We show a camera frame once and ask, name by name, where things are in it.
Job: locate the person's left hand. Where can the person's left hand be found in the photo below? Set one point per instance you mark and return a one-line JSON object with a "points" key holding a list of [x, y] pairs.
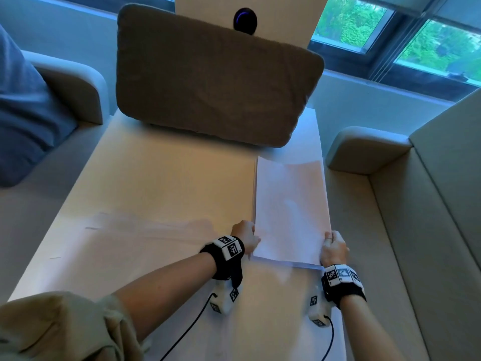
{"points": [[243, 233]]}

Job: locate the white paper sheet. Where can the white paper sheet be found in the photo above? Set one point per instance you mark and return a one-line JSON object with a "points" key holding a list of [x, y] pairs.
{"points": [[291, 210]]}

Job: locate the beige sleeve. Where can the beige sleeve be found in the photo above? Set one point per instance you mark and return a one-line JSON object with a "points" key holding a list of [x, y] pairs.
{"points": [[60, 327]]}

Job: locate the person's right thumb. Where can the person's right thumb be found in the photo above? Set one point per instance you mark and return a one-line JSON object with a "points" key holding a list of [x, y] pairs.
{"points": [[328, 238]]}

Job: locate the grey-brown cushion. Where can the grey-brown cushion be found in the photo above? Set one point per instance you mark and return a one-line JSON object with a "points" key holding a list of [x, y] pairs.
{"points": [[214, 75]]}

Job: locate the window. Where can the window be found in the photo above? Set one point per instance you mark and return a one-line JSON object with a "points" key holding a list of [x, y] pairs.
{"points": [[413, 45]]}

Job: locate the person's right forearm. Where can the person's right forearm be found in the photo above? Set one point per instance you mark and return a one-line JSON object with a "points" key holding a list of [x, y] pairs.
{"points": [[370, 330]]}

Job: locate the person's right hand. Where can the person's right hand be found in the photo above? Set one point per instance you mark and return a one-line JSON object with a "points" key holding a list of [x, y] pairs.
{"points": [[334, 251]]}

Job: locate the person's left forearm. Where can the person's left forearm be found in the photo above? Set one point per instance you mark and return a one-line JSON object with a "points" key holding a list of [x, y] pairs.
{"points": [[169, 285]]}

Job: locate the beige sofa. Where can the beige sofa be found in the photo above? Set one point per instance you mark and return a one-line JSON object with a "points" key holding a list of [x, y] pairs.
{"points": [[71, 82], [424, 221]]}

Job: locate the person's left thumb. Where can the person's left thumb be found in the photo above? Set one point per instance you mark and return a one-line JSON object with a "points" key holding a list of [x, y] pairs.
{"points": [[256, 240]]}

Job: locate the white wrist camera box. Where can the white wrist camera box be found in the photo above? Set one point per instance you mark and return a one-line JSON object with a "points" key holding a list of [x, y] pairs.
{"points": [[318, 308], [225, 298]]}

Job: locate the white panel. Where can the white panel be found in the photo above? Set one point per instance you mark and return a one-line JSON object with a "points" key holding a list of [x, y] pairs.
{"points": [[285, 18]]}

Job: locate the blue cushion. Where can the blue cushion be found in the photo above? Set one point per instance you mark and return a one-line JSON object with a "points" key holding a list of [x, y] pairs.
{"points": [[26, 120]]}

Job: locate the black round device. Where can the black round device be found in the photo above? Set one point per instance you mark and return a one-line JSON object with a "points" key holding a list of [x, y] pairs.
{"points": [[245, 20]]}

